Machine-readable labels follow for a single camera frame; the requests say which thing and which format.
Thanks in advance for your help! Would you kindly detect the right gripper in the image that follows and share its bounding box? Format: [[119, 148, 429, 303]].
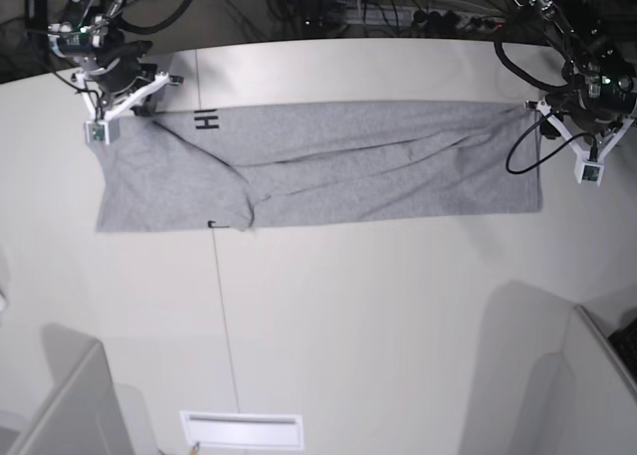
[[82, 40, 158, 116]]

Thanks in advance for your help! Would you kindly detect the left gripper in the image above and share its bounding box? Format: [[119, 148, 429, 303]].
[[539, 76, 636, 133]]

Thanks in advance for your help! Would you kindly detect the grey T-shirt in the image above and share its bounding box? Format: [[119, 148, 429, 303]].
[[92, 102, 542, 233]]

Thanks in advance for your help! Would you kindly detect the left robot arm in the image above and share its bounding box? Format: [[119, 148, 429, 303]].
[[494, 0, 636, 132]]

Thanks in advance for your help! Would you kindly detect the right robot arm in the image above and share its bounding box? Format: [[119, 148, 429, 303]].
[[46, 0, 194, 122]]

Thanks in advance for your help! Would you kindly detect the black keyboard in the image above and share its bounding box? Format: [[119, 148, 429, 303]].
[[608, 320, 637, 378]]

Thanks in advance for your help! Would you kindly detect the grey partition panel right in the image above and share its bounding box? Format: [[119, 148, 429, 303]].
[[520, 306, 636, 454]]

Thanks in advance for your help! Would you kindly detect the grey partition panel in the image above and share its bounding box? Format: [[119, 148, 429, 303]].
[[1, 324, 134, 454], [520, 306, 636, 454]]

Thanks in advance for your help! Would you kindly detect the grey partition panel left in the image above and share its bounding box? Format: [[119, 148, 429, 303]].
[[1, 324, 134, 454]]

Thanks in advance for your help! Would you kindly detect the white table slot plate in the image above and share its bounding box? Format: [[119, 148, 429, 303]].
[[180, 410, 305, 451]]

